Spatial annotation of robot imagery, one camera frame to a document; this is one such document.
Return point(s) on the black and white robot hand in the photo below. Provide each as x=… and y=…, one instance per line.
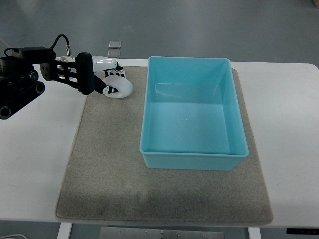
x=86, y=72

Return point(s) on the white frog-shaped toy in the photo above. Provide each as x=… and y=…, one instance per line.
x=117, y=87

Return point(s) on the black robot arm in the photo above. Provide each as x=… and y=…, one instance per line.
x=19, y=81

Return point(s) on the light blue plastic box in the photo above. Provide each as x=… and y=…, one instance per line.
x=192, y=119

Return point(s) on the lower metal floor plate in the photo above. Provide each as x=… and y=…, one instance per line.
x=114, y=53

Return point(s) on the metal floor plate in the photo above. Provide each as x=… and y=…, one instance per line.
x=114, y=44
x=114, y=53

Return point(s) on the upper metal floor plate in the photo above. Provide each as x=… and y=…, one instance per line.
x=114, y=44

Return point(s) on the grey felt mat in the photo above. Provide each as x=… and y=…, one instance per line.
x=106, y=180

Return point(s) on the white table leg left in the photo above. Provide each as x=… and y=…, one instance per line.
x=64, y=231

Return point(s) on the white table leg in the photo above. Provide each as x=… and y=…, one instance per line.
x=64, y=231
x=254, y=233

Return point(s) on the white table leg right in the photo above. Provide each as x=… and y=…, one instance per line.
x=254, y=233

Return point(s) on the black table control panel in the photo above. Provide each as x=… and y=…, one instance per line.
x=301, y=231

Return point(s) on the metal table base plate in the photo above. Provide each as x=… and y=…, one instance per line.
x=137, y=233

